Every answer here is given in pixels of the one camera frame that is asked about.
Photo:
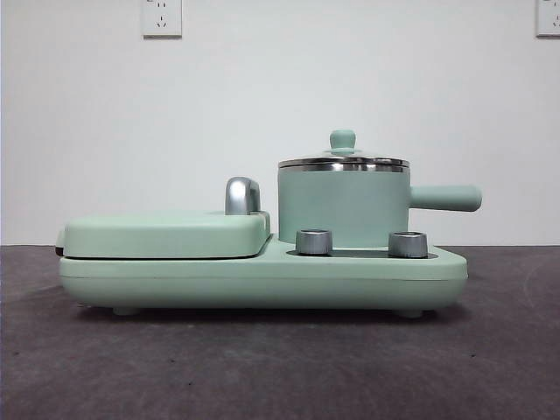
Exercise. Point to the glass lid with green knob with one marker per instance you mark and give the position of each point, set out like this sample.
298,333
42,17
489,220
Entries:
343,140

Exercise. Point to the mint green breakfast machine base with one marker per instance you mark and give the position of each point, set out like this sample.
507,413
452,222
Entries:
262,284

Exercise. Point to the white wall socket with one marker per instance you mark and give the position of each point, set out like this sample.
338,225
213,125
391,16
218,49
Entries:
549,17
162,19

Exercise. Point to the silver control knob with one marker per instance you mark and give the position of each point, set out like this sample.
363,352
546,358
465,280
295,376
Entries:
408,244
313,242

